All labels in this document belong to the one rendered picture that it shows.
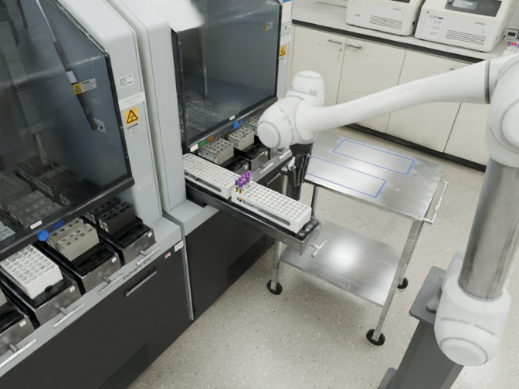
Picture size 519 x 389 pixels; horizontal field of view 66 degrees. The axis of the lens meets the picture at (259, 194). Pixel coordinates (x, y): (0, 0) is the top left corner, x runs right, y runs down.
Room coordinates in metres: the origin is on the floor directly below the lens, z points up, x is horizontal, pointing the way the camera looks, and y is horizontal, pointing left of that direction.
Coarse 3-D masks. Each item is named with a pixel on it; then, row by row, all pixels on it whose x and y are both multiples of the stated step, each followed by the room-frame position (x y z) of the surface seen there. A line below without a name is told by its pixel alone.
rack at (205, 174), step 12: (192, 156) 1.45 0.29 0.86; (192, 168) 1.35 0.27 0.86; (204, 168) 1.37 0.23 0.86; (216, 168) 1.36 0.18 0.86; (192, 180) 1.33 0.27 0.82; (204, 180) 1.29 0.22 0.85; (216, 180) 1.28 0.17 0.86; (228, 180) 1.30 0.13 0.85; (216, 192) 1.26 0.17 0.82; (228, 192) 1.23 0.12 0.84
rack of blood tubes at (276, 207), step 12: (252, 192) 1.21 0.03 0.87; (264, 192) 1.22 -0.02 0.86; (276, 192) 1.22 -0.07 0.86; (240, 204) 1.19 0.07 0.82; (252, 204) 1.19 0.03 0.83; (264, 204) 1.15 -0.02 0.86; (276, 204) 1.14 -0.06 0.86; (288, 204) 1.15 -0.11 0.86; (300, 204) 1.15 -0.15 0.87; (264, 216) 1.13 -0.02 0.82; (276, 216) 1.14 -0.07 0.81; (288, 216) 1.08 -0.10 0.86; (300, 216) 1.08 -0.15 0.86
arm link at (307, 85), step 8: (304, 72) 1.12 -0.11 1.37; (312, 72) 1.12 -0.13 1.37; (296, 80) 1.09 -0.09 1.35; (304, 80) 1.08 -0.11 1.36; (312, 80) 1.08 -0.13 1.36; (320, 80) 1.09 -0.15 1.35; (296, 88) 1.08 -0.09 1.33; (304, 88) 1.07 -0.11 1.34; (312, 88) 1.07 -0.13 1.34; (320, 88) 1.08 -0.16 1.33; (304, 96) 1.05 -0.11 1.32; (312, 96) 1.06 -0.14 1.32; (320, 96) 1.08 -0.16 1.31; (312, 104) 1.04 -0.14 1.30; (320, 104) 1.07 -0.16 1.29
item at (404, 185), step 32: (320, 160) 1.53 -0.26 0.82; (352, 160) 1.54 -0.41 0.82; (384, 160) 1.56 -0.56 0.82; (416, 160) 1.57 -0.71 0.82; (352, 192) 1.30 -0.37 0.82; (384, 192) 1.31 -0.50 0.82; (416, 192) 1.32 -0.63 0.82; (416, 224) 1.15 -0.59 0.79; (288, 256) 1.46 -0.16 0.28; (320, 256) 1.47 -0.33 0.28; (352, 256) 1.48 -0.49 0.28; (384, 256) 1.49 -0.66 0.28; (352, 288) 1.27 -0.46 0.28; (384, 288) 1.28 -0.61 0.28; (384, 320) 1.15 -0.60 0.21
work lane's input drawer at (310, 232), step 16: (192, 192) 1.31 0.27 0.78; (208, 192) 1.27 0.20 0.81; (224, 208) 1.21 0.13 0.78; (240, 208) 1.18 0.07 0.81; (256, 224) 1.12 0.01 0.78; (272, 224) 1.10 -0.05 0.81; (304, 224) 1.09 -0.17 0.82; (320, 224) 1.12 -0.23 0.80; (288, 240) 1.04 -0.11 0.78; (304, 240) 1.02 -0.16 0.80
